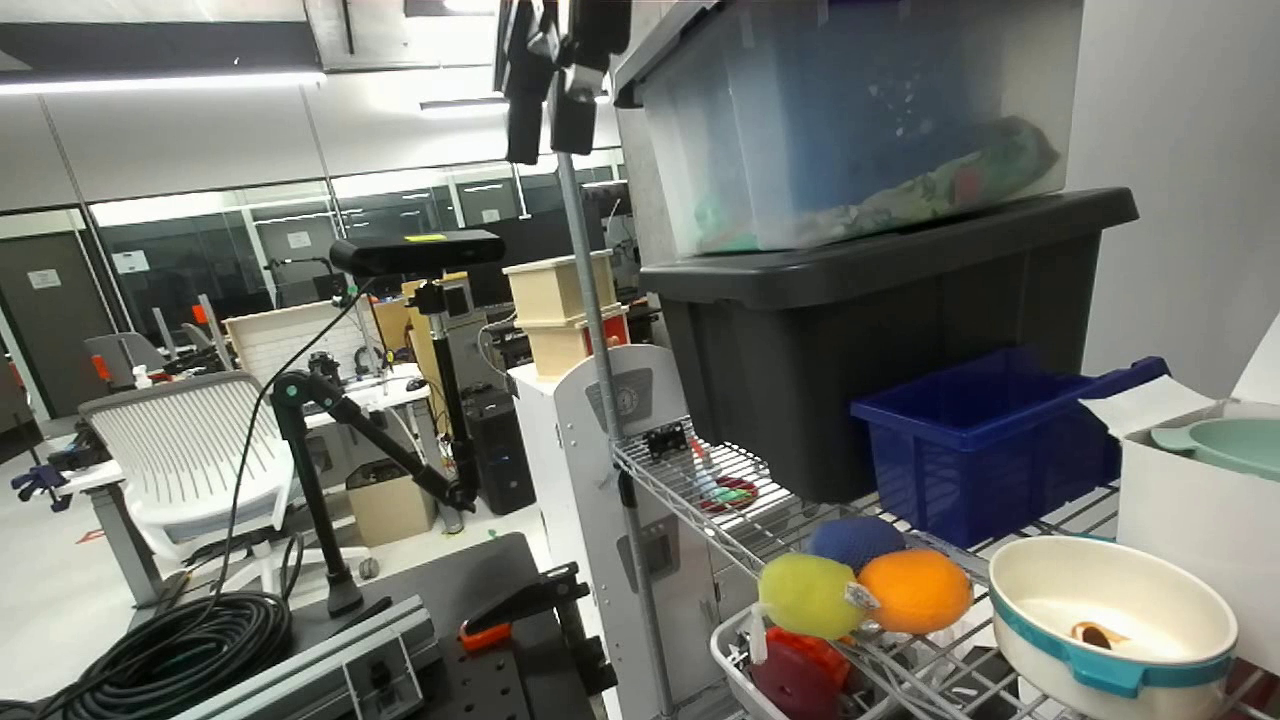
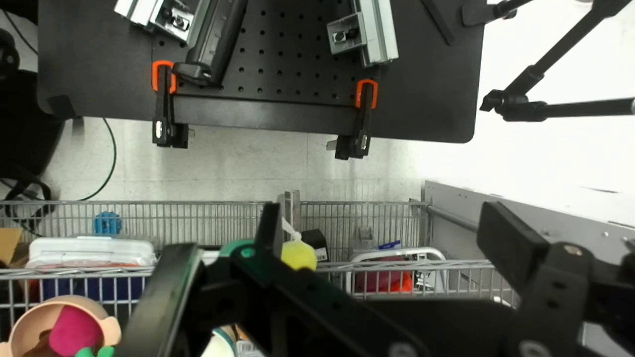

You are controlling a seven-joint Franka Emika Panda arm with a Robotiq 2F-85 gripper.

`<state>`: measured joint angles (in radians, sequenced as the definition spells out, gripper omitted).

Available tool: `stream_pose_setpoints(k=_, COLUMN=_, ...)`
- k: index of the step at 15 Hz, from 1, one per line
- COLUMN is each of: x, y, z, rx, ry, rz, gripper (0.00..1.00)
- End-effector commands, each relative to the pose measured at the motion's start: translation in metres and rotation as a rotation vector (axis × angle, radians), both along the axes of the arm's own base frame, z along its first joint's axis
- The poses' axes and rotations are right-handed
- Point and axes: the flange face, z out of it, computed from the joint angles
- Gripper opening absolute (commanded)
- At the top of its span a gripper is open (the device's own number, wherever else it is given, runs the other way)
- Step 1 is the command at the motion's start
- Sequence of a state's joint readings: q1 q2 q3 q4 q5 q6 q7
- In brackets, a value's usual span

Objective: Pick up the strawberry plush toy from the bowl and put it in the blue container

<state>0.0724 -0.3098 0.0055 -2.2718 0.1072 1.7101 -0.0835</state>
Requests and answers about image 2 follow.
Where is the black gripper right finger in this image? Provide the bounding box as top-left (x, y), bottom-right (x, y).
top-left (476, 201), bottom-right (551, 294)

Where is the small blue plastic cap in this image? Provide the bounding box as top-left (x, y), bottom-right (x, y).
top-left (91, 211), bottom-right (125, 239)

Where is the orange and black clamp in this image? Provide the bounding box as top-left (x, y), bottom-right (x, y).
top-left (148, 58), bottom-right (190, 150)
top-left (333, 78), bottom-right (381, 164)

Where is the black angled post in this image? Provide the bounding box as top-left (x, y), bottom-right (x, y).
top-left (172, 0), bottom-right (250, 90)

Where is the small cardboard box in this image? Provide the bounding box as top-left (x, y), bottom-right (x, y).
top-left (0, 227), bottom-right (25, 269)

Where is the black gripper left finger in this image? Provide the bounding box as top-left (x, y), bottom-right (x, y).
top-left (254, 201), bottom-right (287, 269)

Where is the red plastic toy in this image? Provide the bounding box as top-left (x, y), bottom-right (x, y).
top-left (349, 247), bottom-right (448, 298)

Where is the pink bowl with handles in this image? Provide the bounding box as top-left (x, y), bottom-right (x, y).
top-left (0, 294), bottom-right (123, 357)

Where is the thin black cable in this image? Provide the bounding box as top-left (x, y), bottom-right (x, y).
top-left (61, 118), bottom-right (119, 207)

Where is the black bag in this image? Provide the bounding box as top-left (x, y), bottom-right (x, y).
top-left (0, 29), bottom-right (67, 201)

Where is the aluminium extrusion rail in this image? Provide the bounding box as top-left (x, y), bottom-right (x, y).
top-left (113, 0), bottom-right (200, 46)
top-left (325, 0), bottom-right (400, 70)

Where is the yellow mesh ball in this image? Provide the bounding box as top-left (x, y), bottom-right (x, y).
top-left (279, 239), bottom-right (319, 275)

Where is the black articulated camera stand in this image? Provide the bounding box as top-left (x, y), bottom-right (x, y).
top-left (460, 0), bottom-right (635, 126)

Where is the metal wire rack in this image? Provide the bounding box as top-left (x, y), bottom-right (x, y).
top-left (0, 191), bottom-right (523, 326)

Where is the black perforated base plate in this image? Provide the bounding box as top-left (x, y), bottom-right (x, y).
top-left (35, 0), bottom-right (484, 146)

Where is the dark blue package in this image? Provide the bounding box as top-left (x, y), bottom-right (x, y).
top-left (37, 277), bottom-right (148, 304)

